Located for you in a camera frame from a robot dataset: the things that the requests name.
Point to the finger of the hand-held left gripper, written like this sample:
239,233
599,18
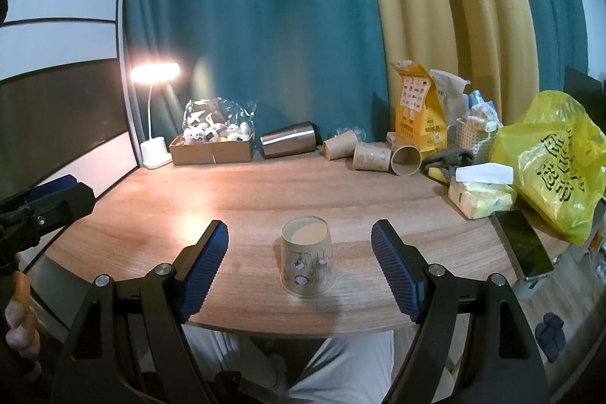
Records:
66,207
52,187

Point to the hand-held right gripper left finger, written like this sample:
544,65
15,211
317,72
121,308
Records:
203,271

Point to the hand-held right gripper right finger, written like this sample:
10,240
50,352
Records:
395,271

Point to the floral paper cup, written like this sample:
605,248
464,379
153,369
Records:
307,262

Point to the brown paper cup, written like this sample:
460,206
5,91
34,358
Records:
405,160
371,155
338,146

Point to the clear plastic cup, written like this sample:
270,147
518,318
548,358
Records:
352,132

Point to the person's left hand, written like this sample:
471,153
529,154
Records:
21,323

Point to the white desk lamp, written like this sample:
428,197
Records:
156,151

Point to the person's white trousers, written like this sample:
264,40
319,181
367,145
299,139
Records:
341,371

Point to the yellow tissue pack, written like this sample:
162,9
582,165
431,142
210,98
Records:
480,195

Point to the cardboard box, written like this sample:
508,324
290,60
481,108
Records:
213,153

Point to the grey cloth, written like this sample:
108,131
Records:
447,158

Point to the black smartphone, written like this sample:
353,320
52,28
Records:
523,245

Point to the plastic bag of white toys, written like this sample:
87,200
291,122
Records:
218,120

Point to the white plastic basket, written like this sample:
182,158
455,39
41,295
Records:
476,141

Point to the stainless steel tumbler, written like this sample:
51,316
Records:
289,139

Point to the orange paper bag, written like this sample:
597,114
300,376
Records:
416,110

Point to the dark blue slippers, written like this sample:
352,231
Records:
551,335

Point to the kraft paper bag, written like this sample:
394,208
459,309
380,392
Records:
449,94

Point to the yellow plastic bag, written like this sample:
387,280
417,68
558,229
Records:
554,158

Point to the teal curtain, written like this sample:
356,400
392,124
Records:
544,6
255,16

